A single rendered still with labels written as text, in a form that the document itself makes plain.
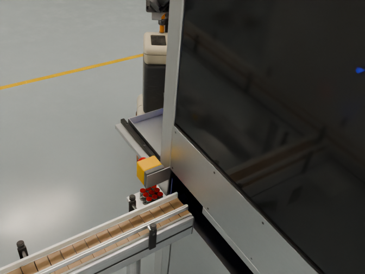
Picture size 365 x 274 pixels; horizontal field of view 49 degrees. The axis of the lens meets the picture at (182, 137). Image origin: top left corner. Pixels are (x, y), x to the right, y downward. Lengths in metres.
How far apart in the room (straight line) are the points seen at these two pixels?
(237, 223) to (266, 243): 0.12
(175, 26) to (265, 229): 0.58
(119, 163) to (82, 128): 0.49
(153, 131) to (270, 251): 0.87
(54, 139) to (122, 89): 0.84
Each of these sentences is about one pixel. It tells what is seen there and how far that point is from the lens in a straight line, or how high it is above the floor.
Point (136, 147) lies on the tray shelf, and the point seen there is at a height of 0.88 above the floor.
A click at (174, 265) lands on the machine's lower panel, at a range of 1.73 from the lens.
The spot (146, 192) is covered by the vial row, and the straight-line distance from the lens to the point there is 1.44.
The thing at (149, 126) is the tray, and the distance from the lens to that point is 1.79.
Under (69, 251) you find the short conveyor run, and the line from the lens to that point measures 1.30.
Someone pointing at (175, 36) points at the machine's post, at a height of 1.50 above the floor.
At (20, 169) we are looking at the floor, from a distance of 2.95.
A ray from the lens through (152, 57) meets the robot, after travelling 2.59.
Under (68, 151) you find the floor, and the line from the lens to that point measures 3.02.
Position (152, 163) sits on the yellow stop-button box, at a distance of 1.39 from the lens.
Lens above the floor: 1.99
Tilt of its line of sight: 39 degrees down
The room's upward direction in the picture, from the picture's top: 6 degrees clockwise
